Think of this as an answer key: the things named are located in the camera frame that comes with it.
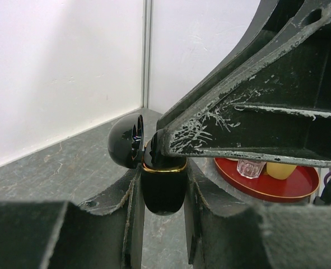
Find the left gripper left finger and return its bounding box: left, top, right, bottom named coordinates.
left=0, top=169, right=144, bottom=268

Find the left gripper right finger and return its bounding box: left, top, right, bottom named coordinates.
left=184, top=161, right=331, bottom=268

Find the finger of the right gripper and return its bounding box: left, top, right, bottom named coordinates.
left=161, top=1, right=331, bottom=167
left=156, top=0, right=304, bottom=130

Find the black earbud charging case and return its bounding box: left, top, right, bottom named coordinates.
left=108, top=113, right=187, bottom=216

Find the black earbud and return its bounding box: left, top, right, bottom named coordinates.
left=150, top=128, right=165, bottom=168

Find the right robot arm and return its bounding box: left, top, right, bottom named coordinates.
left=157, top=1, right=331, bottom=204

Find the clear glass cup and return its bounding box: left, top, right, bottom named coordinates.
left=237, top=159, right=266, bottom=179

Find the red round tray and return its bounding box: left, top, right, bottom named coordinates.
left=214, top=157, right=320, bottom=203

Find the cream cup with handle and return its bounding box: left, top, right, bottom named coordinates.
left=266, top=162, right=297, bottom=180

